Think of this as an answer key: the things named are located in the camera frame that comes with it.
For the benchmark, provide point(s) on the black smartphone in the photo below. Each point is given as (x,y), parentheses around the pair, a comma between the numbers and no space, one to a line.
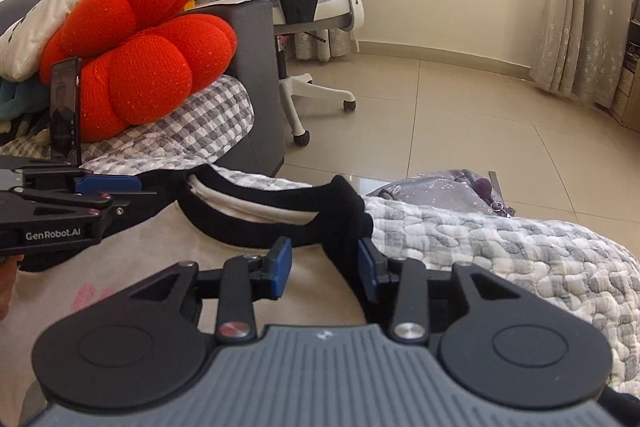
(65,117)

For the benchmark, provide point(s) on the star-print curtain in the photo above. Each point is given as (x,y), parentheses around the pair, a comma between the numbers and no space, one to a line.
(575,7)

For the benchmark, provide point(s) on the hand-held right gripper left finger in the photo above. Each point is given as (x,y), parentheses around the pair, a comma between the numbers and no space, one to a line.
(282,267)

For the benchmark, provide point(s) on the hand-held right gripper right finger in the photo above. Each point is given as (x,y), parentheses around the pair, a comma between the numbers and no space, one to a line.
(367,269)

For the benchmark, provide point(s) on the beige and black sweatshirt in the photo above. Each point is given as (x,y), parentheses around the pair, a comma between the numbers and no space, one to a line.
(150,247)

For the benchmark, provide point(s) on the person's left hand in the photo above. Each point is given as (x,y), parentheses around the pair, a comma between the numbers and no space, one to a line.
(7,287)

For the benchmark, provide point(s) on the white printed pillow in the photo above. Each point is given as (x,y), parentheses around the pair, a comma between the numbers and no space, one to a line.
(30,42)

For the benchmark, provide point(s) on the purple patterned cloth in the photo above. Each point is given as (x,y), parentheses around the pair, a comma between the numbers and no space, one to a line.
(440,194)

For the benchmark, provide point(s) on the wooden desk with shelves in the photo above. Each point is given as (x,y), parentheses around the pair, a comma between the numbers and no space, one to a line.
(629,82)

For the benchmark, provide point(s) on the red flower cushion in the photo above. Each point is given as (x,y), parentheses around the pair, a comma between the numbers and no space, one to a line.
(150,67)

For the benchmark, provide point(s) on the pale patterned drape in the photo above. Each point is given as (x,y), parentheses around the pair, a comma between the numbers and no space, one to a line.
(340,42)

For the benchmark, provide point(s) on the blue plush toy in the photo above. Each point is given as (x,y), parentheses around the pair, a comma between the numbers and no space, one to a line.
(15,102)

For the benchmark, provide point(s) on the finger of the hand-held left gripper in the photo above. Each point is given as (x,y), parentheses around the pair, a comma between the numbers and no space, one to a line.
(110,184)
(75,207)

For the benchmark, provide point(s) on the grey checked quilt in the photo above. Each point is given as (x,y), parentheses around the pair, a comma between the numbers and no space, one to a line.
(500,247)

